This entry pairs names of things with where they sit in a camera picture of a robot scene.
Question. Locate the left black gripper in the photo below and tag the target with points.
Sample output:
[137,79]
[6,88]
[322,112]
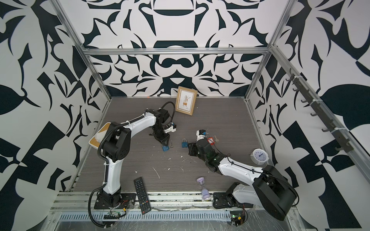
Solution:
[164,140]

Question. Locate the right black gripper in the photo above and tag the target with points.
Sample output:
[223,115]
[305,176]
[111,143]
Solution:
[193,146]

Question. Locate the blue padlock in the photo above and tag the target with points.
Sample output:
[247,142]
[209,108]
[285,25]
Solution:
[165,148]
[184,143]

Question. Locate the red padlock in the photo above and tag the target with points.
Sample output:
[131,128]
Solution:
[210,140]

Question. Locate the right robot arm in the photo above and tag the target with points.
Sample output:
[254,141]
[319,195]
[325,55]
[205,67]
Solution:
[260,186]

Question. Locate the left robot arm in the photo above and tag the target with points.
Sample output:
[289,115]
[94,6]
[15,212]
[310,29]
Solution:
[113,143]

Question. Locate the purple hourglass timer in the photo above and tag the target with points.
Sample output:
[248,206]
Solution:
[204,191]

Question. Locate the white round clock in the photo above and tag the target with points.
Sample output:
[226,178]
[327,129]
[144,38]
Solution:
[259,156]

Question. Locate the tissue box wooden lid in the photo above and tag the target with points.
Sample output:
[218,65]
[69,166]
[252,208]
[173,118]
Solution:
[95,141]

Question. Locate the black remote control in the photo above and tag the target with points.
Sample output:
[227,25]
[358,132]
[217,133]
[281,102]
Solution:
[142,196]

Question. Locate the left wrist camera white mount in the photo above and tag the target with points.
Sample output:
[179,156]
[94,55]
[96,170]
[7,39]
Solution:
[171,127]

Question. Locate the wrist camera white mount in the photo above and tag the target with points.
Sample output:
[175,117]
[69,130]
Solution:
[201,134]
[171,127]

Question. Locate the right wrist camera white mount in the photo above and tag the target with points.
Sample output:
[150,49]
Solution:
[201,134]

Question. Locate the wooden picture frame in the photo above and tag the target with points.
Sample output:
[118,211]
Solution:
[185,100]

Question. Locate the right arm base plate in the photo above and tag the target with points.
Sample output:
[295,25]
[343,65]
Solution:
[224,200]

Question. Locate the white cable duct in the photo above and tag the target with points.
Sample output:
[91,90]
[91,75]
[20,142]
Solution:
[201,215]

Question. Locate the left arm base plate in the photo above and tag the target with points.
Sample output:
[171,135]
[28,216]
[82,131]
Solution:
[115,201]

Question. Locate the wall hook rack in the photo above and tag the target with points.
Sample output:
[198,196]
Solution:
[334,127]

